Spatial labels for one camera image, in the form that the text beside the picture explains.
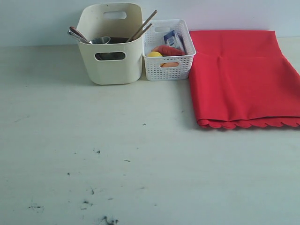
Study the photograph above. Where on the red sausage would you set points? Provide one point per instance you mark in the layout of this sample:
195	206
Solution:
170	51

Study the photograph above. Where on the cream plastic bin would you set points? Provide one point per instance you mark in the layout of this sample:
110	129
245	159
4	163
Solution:
112	63

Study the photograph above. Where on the brown wooden spoon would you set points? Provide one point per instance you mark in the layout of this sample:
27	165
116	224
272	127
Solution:
75	31

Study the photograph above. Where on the stainless steel cup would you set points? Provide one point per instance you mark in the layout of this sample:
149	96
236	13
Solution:
102	41

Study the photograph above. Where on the red scalloped table cloth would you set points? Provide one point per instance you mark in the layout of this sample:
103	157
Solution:
241	79

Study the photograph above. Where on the brown wooden plate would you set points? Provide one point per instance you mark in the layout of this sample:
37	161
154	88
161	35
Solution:
117	40

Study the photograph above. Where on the yellow lemon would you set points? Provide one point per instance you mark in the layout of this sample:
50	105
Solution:
154	54

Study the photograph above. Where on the steel table knife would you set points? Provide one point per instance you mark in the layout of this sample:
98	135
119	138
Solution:
73	35

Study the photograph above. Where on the white perforated plastic basket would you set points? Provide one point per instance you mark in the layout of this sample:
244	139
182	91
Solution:
155	37

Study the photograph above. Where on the blue white milk carton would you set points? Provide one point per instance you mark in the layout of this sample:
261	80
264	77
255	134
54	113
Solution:
172	39

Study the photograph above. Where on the orange cheese wedge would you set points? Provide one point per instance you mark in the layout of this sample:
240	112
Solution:
169	65

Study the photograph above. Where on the wooden chopstick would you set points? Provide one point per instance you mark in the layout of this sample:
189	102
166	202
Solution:
142	26
143	31

